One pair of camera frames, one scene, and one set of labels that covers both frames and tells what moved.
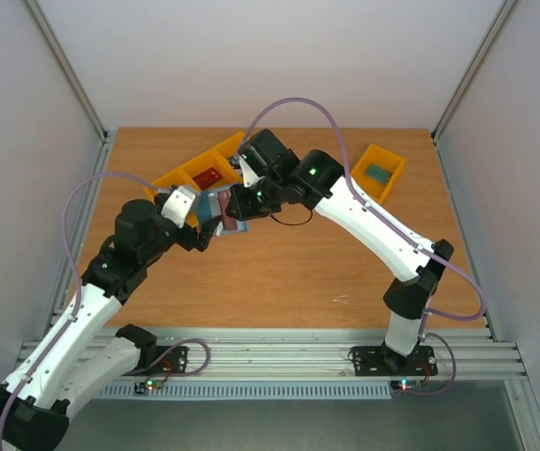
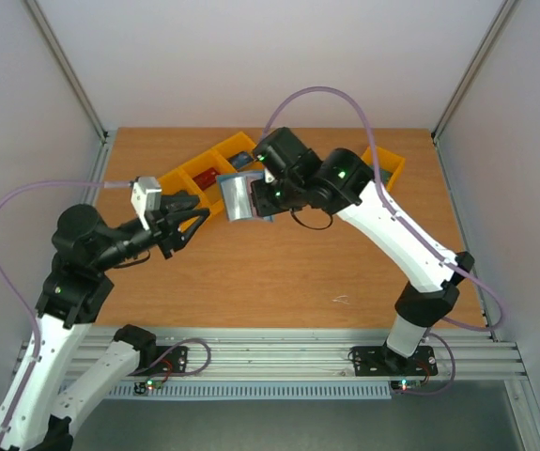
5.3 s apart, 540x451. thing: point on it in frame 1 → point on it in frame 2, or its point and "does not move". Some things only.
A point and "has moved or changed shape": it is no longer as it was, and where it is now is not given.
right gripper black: [235, 207] does not move
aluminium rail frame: [465, 353] does not move
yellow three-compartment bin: [211, 171] does not move
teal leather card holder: [209, 209] has moved or changed shape
